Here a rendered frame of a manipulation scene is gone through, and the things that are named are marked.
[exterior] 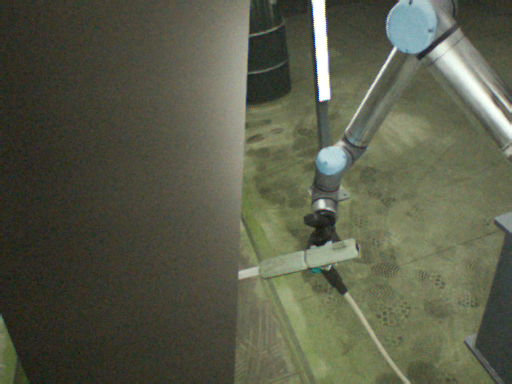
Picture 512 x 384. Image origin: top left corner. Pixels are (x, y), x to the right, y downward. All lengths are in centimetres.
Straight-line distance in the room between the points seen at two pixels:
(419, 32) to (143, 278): 76
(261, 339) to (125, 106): 147
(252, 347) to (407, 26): 132
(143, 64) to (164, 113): 6
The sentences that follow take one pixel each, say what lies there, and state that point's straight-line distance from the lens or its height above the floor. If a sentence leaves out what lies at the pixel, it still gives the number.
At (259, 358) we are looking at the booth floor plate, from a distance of 183.
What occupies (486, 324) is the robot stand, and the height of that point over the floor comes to 19.
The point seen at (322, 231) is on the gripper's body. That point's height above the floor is 64.
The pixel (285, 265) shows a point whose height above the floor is 62.
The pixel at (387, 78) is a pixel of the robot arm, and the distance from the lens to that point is 132.
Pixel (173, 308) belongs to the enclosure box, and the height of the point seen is 103.
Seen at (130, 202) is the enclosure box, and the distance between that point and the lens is 59.
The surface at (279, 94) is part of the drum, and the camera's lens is 363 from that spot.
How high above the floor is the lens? 157
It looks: 36 degrees down
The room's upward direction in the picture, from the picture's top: 10 degrees counter-clockwise
